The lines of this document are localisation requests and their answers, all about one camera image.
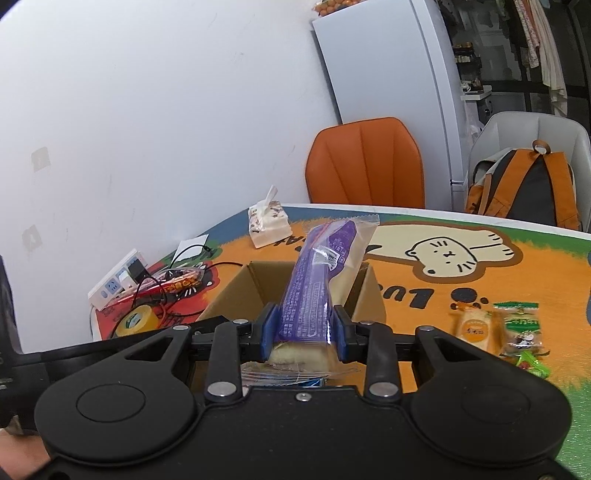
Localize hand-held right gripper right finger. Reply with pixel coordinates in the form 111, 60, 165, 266
331, 305, 509, 401

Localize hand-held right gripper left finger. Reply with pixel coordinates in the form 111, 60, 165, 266
122, 304, 279, 400

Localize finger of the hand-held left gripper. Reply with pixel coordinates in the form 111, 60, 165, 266
21, 340, 129, 386

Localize brown cardboard box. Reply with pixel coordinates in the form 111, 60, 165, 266
187, 261, 387, 393

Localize purple bread packet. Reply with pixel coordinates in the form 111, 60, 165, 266
268, 215, 380, 374

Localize person's left forearm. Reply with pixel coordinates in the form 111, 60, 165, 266
0, 429, 51, 469

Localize clear snack packet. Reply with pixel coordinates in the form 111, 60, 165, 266
240, 361, 324, 387

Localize yellow tape roll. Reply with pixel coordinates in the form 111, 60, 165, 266
115, 305, 161, 340

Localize white power strip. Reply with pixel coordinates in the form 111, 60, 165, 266
88, 249, 149, 311

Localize red snack packet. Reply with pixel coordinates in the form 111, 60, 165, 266
137, 268, 207, 301

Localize patterned tissue box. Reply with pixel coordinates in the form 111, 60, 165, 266
248, 185, 292, 250

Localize white paper sheet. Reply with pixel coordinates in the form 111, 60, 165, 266
172, 234, 212, 269

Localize yellow cake packet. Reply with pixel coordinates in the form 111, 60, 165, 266
450, 302, 502, 355

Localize orange chair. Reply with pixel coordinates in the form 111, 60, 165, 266
305, 117, 426, 209

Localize green label snack packet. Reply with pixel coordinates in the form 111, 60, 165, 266
493, 301, 551, 357

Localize green candy wrapper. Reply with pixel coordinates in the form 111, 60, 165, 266
516, 351, 551, 380

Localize orange and grey backpack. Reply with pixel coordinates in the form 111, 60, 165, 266
464, 140, 581, 230

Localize white refrigerator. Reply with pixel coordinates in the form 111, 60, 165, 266
311, 0, 472, 189

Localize white chair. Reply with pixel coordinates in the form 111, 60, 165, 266
465, 111, 591, 232

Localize tray of oranges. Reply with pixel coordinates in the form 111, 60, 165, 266
313, 0, 368, 17

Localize hanging clothes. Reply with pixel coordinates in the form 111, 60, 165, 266
510, 0, 570, 117

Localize black cable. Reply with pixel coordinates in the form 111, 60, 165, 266
124, 244, 245, 333

